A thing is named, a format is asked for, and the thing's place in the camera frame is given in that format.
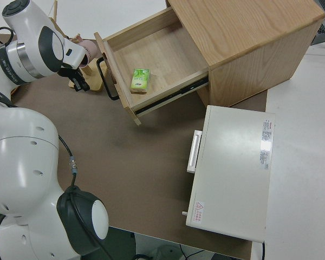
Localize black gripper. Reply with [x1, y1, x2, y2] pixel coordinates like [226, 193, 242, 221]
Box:
[58, 66, 91, 92]

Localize light wooden drawer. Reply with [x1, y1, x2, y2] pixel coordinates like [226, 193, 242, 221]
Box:
[94, 6, 209, 126]

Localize wooden mug rack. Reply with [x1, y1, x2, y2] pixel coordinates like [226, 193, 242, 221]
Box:
[51, 0, 105, 92]

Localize pink mug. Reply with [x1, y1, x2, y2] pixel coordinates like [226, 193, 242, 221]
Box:
[70, 37, 101, 68]

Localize green tissue pack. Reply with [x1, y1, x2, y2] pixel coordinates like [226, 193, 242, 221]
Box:
[129, 68, 152, 95]

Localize brown table mat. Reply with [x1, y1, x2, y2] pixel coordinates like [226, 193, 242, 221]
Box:
[0, 32, 269, 260]

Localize white toaster oven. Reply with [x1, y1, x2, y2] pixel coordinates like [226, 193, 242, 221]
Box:
[181, 105, 276, 242]

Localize light wooden cabinet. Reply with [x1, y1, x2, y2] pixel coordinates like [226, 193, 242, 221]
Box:
[165, 0, 325, 108]

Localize black metal drawer handle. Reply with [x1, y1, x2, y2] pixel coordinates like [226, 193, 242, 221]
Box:
[96, 57, 119, 101]

